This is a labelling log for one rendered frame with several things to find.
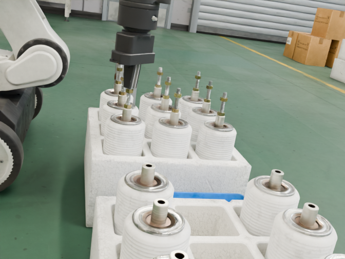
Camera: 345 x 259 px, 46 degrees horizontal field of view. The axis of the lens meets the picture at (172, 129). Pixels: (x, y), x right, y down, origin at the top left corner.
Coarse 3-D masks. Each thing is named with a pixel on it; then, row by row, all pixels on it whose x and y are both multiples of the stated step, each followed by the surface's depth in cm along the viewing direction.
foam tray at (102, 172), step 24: (96, 120) 115; (96, 144) 99; (144, 144) 103; (192, 144) 109; (96, 168) 92; (120, 168) 93; (168, 168) 96; (192, 168) 97; (216, 168) 98; (240, 168) 100; (96, 192) 94; (216, 192) 101; (240, 192) 102
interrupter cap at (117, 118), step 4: (112, 116) 97; (116, 116) 98; (120, 116) 99; (132, 116) 100; (136, 116) 100; (112, 120) 95; (116, 120) 95; (120, 120) 96; (132, 120) 98; (136, 120) 97; (140, 120) 97; (124, 124) 94; (128, 124) 94; (132, 124) 94; (136, 124) 95
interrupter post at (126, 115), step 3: (123, 108) 96; (126, 108) 96; (123, 111) 96; (126, 111) 95; (129, 111) 96; (123, 114) 96; (126, 114) 96; (129, 114) 96; (123, 117) 96; (126, 117) 96; (129, 117) 96; (123, 120) 96; (126, 120) 96; (129, 120) 97
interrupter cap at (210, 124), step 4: (208, 120) 105; (212, 120) 106; (204, 124) 102; (208, 124) 102; (212, 124) 104; (224, 124) 105; (228, 124) 105; (212, 128) 100; (216, 128) 100; (220, 128) 101; (224, 128) 101; (228, 128) 102; (232, 128) 102
